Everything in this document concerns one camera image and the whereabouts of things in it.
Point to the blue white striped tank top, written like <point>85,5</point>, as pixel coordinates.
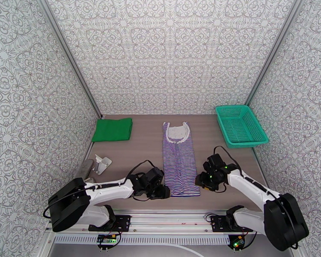
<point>180,168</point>

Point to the green shirt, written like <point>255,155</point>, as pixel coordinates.
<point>112,130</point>

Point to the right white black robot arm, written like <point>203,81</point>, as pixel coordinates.
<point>283,218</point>

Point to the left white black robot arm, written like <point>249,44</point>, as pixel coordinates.
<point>69,205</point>

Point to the teal plastic basket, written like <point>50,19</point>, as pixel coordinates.
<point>240,127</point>

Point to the grey pouch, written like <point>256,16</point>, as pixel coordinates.
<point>87,170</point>

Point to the black round controller board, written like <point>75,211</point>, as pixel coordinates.
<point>236,242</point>

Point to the blue green controller board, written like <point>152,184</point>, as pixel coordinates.
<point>106,238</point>

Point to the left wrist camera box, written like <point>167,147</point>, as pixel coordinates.
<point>154,174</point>

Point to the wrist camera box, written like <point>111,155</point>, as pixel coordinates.
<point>216,162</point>
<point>154,174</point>

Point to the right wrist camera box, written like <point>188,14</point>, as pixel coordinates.
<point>216,162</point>

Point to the aluminium front frame rail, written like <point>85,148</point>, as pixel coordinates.
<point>171,218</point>

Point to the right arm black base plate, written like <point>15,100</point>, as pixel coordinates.
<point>216,224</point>

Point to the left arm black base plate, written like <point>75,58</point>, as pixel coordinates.
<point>123,222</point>

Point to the white plastic bracket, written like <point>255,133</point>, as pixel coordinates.
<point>101,165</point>

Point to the aluminium corner post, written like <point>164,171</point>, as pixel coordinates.
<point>69,52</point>
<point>275,39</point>

